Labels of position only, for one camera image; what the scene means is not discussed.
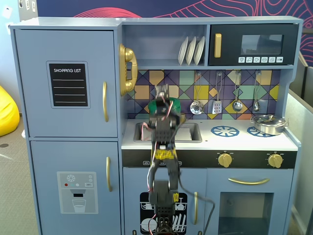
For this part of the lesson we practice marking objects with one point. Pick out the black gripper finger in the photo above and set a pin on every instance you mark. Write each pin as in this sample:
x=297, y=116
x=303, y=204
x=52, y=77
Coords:
x=176, y=120

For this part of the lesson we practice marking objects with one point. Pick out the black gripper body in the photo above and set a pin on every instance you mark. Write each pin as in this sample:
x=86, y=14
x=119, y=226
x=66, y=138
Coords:
x=161, y=102

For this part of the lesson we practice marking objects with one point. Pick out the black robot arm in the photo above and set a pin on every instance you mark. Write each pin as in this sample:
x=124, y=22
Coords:
x=164, y=133

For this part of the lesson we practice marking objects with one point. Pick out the steel pot lid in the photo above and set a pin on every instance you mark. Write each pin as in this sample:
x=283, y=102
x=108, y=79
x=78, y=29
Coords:
x=267, y=120

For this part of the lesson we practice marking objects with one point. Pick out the green container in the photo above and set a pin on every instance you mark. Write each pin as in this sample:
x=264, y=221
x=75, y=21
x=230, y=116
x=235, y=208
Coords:
x=176, y=104

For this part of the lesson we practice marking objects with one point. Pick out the steel skimmer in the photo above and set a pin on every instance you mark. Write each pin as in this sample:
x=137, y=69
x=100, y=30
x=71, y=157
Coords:
x=196, y=107

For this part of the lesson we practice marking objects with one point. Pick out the grey toy sink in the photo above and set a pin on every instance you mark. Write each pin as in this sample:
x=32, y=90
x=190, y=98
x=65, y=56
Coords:
x=194, y=137

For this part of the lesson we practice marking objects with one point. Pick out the steel slotted spatula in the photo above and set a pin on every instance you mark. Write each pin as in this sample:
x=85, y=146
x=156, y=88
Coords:
x=216, y=107

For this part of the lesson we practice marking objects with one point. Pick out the gold toy telephone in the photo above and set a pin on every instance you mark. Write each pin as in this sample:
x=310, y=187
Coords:
x=128, y=71

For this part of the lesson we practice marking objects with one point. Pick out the white toy plate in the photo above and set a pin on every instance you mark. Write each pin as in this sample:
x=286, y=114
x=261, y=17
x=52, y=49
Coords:
x=182, y=52
x=199, y=51
x=190, y=52

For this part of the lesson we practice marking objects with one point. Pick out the steel ladle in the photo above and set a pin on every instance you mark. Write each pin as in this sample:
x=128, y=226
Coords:
x=237, y=105

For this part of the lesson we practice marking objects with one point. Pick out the gold stove knob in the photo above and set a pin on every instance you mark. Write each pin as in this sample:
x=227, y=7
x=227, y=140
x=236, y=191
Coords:
x=275, y=160
x=225, y=160

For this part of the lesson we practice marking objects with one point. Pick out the blue dishwasher door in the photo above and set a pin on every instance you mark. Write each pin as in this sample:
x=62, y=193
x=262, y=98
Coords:
x=132, y=183

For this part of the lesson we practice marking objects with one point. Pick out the steel spoon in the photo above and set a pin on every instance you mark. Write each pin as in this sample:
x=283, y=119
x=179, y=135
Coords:
x=256, y=106

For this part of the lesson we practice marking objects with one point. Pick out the blue oven door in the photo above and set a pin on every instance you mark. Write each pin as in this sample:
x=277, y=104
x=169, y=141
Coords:
x=212, y=195

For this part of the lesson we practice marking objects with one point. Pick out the steel pot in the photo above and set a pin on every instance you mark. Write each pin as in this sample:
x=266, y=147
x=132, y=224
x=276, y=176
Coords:
x=269, y=128

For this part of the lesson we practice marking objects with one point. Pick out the black shopping list board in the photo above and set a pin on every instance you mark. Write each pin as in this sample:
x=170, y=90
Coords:
x=68, y=85

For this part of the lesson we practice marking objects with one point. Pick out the blue toy kitchen unit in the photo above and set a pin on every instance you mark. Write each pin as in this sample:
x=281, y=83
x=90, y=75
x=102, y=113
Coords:
x=73, y=151

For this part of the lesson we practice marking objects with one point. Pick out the black microwave door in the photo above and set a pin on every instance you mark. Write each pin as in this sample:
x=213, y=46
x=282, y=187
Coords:
x=254, y=29

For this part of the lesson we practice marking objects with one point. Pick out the grey water dispenser decal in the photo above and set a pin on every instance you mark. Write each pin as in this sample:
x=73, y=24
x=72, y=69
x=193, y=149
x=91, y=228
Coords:
x=77, y=193

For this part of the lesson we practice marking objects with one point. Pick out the blue fridge door with list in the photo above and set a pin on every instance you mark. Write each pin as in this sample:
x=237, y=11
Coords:
x=36, y=117

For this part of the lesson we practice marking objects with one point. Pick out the blue fridge door with dispenser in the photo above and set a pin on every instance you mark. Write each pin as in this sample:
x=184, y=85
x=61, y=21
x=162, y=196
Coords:
x=44, y=159

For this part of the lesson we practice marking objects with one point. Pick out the grey partition panel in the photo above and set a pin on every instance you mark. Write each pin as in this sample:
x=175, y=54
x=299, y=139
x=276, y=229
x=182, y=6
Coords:
x=303, y=171

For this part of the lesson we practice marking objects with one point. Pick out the yellow beanbag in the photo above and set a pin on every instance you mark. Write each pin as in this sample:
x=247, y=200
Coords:
x=7, y=115

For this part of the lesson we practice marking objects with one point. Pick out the dark floor outlet disc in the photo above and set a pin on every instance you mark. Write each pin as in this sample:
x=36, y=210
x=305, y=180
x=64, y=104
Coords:
x=3, y=145

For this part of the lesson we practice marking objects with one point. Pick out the white wall paper note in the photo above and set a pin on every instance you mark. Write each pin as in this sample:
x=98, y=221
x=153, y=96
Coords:
x=7, y=11
x=31, y=5

